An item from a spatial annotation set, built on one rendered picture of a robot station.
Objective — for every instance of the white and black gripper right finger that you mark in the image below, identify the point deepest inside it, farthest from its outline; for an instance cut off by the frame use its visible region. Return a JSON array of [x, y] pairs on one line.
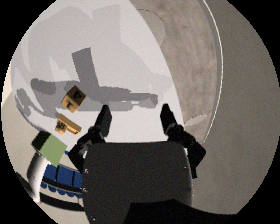
[[176, 133]]

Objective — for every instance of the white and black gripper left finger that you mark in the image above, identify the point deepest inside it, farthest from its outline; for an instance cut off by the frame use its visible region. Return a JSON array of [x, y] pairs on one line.
[[96, 134]]

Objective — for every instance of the brown wooden number cube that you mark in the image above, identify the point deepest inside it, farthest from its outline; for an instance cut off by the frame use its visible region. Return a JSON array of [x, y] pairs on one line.
[[73, 99], [61, 127]]

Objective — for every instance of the shallow wooden tray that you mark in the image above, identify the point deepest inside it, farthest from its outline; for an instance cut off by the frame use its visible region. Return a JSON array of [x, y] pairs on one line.
[[71, 125]]

